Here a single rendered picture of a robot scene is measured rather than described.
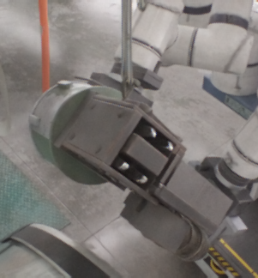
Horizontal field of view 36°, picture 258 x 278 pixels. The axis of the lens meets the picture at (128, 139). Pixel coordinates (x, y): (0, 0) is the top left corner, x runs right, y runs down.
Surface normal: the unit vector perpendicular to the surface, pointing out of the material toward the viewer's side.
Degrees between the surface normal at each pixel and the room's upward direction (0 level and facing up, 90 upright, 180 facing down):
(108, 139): 43
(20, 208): 0
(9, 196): 0
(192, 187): 65
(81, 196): 0
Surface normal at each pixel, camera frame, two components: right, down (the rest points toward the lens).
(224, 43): -0.22, -0.03
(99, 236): 0.00, -0.74
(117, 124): -0.68, -0.52
